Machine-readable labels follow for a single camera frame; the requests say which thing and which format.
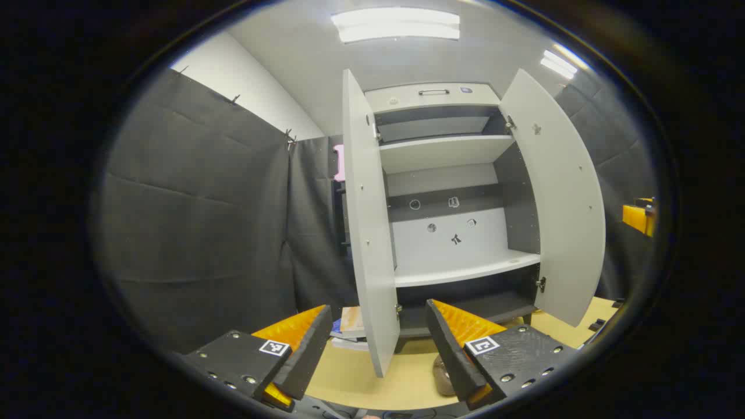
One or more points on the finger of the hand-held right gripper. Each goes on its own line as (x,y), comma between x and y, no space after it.
(635,218)

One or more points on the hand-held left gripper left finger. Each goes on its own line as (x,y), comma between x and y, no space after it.
(308,355)

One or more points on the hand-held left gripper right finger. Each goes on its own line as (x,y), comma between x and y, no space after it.
(451,355)

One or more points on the brown fuzzy shoe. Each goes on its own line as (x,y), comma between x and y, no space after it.
(445,378)

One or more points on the grey cabinet door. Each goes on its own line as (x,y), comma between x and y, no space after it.
(369,233)
(564,203)

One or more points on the grey shoe cabinet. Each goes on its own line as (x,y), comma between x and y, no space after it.
(448,270)

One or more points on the grey cabinet drawer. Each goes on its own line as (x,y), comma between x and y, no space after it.
(407,100)

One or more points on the stack of books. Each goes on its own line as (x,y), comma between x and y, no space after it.
(351,320)

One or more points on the ceiling light panel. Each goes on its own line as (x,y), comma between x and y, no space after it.
(560,63)
(396,24)

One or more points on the black backdrop cloth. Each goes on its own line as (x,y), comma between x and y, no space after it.
(198,221)

